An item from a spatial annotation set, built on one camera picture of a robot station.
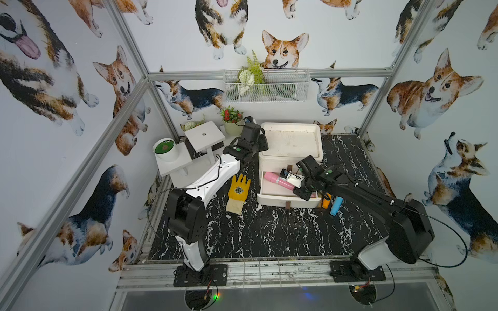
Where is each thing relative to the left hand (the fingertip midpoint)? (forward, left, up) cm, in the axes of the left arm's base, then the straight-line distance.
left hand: (268, 138), depth 86 cm
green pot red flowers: (+13, +16, -1) cm, 21 cm away
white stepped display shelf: (+4, +28, -3) cm, 28 cm away
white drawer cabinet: (-2, -6, -2) cm, 7 cm away
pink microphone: (-14, -2, -10) cm, 17 cm away
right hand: (-17, -12, -12) cm, 24 cm away
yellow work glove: (-14, +15, -24) cm, 31 cm away
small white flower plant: (+21, +41, -10) cm, 47 cm away
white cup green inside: (-3, +44, -2) cm, 45 cm away
